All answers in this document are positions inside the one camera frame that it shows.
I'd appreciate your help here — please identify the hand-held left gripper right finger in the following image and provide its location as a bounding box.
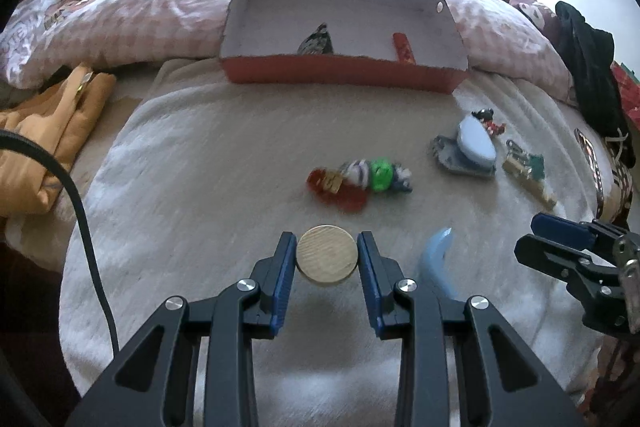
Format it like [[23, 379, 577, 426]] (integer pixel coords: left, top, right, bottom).
[[356, 231, 587, 427]]

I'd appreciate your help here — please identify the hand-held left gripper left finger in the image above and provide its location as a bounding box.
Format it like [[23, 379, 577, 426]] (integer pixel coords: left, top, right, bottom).
[[65, 231, 299, 427]]

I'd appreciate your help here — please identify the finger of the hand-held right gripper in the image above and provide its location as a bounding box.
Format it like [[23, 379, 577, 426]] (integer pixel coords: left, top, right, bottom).
[[514, 233, 601, 290], [531, 213, 621, 254]]

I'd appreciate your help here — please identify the round wooden disc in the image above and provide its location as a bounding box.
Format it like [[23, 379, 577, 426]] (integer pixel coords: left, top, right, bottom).
[[297, 225, 359, 286]]

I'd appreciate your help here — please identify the light blue curved plastic piece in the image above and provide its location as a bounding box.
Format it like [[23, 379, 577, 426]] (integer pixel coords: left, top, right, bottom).
[[419, 227, 459, 304]]

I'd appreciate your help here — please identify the gold and green keychain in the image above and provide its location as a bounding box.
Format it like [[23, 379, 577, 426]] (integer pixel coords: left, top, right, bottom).
[[501, 139, 557, 208]]

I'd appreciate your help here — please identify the black-haired doll figurine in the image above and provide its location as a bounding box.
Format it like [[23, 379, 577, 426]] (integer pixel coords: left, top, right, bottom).
[[471, 107, 506, 139]]

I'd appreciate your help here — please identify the red cardboard box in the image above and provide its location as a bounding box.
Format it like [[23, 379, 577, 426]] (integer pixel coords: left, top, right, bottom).
[[218, 0, 470, 96]]

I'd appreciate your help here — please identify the patterned brown cloth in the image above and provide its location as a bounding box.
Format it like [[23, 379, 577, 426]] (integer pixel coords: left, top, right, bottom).
[[573, 127, 637, 229]]

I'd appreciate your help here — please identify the grey and blue plastic gadget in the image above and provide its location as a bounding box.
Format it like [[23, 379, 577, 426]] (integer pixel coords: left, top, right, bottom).
[[432, 114, 499, 180]]

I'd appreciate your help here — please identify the white fluffy blanket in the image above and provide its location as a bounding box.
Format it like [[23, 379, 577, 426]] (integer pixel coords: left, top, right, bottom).
[[59, 56, 628, 427]]

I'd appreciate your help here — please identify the black garment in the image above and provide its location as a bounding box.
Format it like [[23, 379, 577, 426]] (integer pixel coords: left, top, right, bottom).
[[554, 0, 629, 138]]

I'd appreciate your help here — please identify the red wrapped snack bar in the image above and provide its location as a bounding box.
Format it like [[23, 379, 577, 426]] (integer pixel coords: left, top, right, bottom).
[[391, 32, 417, 66]]

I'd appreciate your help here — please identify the dark patterned pouch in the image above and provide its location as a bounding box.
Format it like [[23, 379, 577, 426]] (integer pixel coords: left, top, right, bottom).
[[297, 23, 335, 56]]

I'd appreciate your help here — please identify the orange cloth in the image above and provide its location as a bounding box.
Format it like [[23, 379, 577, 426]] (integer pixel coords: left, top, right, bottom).
[[0, 63, 117, 219]]

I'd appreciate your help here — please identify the pink checked quilt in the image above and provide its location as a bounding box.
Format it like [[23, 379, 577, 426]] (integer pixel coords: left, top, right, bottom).
[[0, 0, 577, 108]]

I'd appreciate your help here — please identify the black cable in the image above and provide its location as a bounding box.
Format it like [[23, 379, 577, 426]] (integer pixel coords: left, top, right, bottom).
[[0, 129, 121, 360]]

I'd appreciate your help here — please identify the gold ring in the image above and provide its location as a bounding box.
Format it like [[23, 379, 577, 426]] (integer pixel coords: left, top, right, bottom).
[[75, 69, 95, 98]]

